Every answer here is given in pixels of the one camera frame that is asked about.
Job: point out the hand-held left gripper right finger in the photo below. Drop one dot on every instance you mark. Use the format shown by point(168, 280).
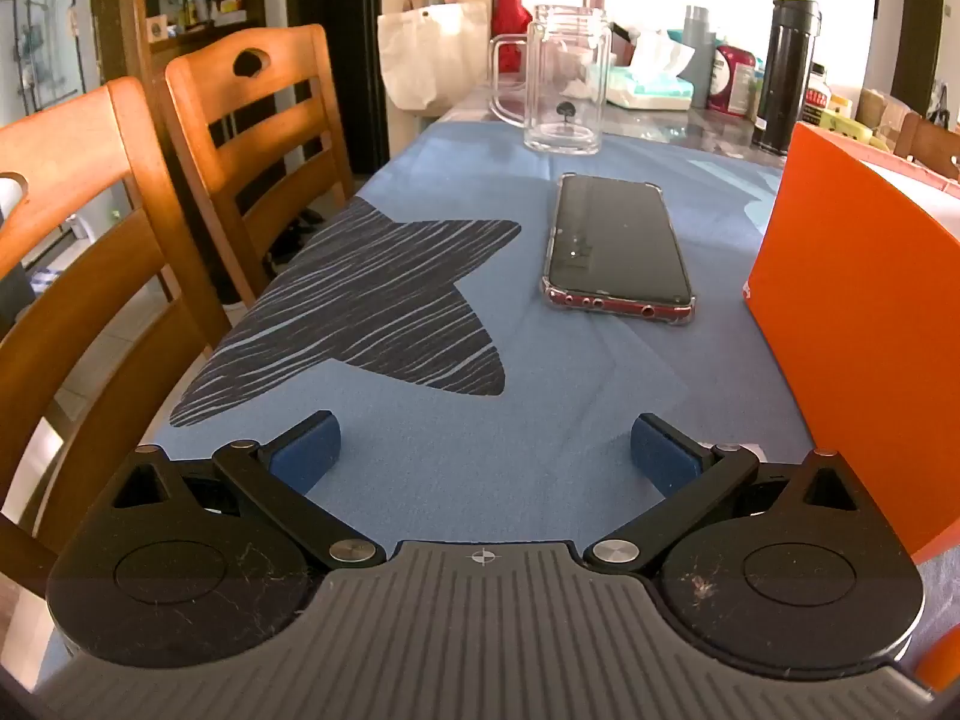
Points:
point(664, 459)

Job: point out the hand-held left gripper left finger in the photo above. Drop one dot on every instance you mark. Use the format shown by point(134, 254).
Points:
point(307, 454)

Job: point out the orange cardboard box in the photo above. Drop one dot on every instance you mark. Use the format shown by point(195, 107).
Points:
point(847, 300)

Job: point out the blue star-print tablecloth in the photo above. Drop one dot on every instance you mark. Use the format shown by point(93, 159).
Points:
point(480, 390)

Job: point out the black smartphone in clear case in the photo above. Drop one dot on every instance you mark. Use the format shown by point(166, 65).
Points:
point(616, 240)

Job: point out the wooden chair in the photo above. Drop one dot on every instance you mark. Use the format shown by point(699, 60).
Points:
point(82, 292)
point(930, 142)
point(255, 127)

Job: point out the teal tissue pack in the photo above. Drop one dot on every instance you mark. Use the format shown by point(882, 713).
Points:
point(652, 79)

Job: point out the clear glass mug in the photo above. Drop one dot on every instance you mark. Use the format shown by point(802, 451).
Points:
point(562, 90)

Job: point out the red-label jar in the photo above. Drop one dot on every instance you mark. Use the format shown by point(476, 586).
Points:
point(733, 79)

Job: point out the white red-label bottle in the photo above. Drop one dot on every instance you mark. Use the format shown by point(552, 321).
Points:
point(816, 94)

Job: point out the black thermos bottle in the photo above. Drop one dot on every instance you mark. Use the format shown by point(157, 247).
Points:
point(784, 75)

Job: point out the grey bottle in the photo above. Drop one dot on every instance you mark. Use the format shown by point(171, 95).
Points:
point(697, 45)

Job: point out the white tote bag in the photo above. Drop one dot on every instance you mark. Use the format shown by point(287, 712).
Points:
point(431, 52)

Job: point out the red folded umbrella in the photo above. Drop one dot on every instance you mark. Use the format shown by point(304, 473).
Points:
point(511, 7)

